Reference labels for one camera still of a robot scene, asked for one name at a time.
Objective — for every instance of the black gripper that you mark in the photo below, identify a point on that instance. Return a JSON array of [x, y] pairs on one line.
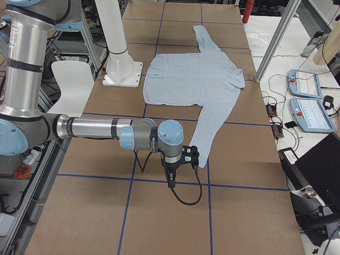
[[169, 166]]

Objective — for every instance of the light blue button-up shirt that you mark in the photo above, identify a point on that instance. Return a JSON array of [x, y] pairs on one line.
[[208, 79]]

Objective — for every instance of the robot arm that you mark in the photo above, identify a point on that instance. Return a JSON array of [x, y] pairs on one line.
[[24, 126]]

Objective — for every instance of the lower orange black adapter box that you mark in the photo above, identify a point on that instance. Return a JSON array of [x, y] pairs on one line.
[[277, 131]]

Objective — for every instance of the orange black adapter box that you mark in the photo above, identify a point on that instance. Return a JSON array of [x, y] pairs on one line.
[[271, 110], [277, 131]]

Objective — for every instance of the upper orange black adapter box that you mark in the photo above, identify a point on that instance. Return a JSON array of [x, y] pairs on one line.
[[271, 110]]

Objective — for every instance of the small black phone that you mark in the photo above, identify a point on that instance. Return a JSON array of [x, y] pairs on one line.
[[290, 124]]

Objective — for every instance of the white chair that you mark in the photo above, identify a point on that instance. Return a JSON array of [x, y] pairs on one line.
[[75, 81]]

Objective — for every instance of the black laptop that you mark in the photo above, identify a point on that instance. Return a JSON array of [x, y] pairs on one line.
[[318, 167]]

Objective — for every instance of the lower blue teach pendant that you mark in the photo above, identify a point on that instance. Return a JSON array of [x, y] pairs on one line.
[[310, 115]]

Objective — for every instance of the blue teach pendant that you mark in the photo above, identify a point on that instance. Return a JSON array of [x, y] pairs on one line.
[[304, 84], [310, 115]]

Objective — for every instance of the orange device under table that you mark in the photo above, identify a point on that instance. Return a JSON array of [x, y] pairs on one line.
[[21, 172]]

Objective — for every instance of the clear plastic sheet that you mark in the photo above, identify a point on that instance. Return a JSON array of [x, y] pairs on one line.
[[258, 41]]

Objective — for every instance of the upper blue teach pendant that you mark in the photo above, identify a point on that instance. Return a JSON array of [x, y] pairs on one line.
[[304, 84]]

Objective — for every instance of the black power adapter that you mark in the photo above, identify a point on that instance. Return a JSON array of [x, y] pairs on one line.
[[328, 102]]

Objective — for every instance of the red fire extinguisher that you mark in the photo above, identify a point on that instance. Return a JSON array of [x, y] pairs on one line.
[[247, 11]]

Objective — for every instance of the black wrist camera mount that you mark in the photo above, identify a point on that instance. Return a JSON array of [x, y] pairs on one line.
[[190, 155]]

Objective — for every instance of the white camera pillar with base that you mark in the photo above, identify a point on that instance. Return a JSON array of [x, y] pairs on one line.
[[121, 69]]

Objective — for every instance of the aluminium frame post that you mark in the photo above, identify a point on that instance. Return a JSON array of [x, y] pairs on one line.
[[277, 37]]

